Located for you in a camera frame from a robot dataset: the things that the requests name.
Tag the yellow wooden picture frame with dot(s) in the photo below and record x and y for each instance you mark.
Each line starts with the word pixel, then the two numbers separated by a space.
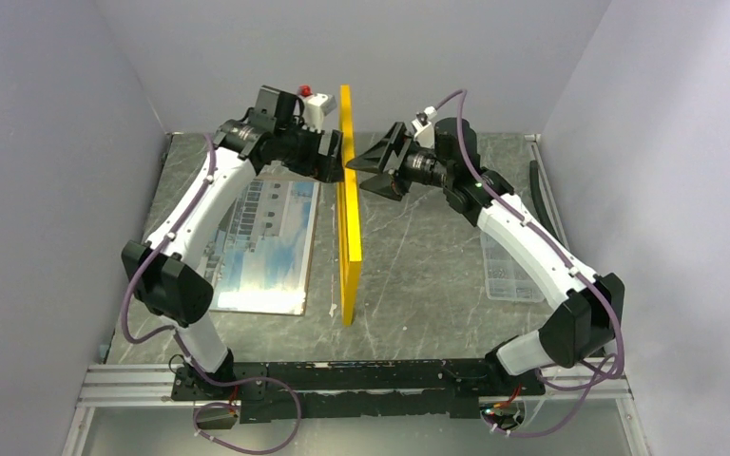
pixel 350 252

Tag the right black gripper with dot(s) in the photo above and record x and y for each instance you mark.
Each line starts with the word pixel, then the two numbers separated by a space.
pixel 376 159

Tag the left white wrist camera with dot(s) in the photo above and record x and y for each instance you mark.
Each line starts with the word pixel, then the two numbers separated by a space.
pixel 315 107

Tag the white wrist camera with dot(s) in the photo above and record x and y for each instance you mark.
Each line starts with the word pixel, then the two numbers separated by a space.
pixel 422 127
pixel 315 107

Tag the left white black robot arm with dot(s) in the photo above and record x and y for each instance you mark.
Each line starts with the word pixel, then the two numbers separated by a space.
pixel 165 292

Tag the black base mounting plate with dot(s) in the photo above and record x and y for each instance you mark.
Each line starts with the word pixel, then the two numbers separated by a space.
pixel 282 401

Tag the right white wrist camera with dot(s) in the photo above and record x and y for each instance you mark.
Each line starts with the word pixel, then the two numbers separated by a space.
pixel 422 127

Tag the building and sky photo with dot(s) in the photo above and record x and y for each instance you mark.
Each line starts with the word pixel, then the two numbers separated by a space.
pixel 258 258

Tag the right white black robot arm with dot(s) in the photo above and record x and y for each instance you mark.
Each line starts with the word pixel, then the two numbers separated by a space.
pixel 586 307

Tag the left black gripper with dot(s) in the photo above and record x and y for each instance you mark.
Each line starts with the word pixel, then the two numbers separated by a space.
pixel 323 167

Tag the clear plastic compartment box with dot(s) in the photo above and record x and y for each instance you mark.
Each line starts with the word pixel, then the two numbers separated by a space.
pixel 505 279

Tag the aluminium extrusion rail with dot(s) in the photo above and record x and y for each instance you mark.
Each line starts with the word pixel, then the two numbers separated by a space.
pixel 160 385

